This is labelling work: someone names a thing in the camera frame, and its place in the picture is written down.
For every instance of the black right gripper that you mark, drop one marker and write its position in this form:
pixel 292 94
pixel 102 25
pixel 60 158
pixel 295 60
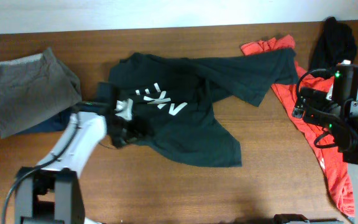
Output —
pixel 315 98

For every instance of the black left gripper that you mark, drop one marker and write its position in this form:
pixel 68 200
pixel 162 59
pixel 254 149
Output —
pixel 137 129

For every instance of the dark green Nike t-shirt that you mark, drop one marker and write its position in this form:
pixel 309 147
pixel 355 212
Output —
pixel 173 99

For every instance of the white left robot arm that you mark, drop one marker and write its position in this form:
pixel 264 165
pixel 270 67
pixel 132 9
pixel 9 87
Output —
pixel 50 191

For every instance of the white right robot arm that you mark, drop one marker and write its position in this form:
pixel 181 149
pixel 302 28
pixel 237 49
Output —
pixel 337 113

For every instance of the red t-shirt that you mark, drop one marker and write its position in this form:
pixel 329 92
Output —
pixel 334 168

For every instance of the folded navy garment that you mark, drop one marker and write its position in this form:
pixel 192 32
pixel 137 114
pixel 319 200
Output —
pixel 56 123

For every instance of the black garment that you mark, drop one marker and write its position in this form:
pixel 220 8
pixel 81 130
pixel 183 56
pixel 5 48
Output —
pixel 335 44

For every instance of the folded grey shorts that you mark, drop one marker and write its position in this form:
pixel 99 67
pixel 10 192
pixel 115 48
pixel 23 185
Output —
pixel 33 89

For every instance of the dark base block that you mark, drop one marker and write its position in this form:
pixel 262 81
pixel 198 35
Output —
pixel 301 219

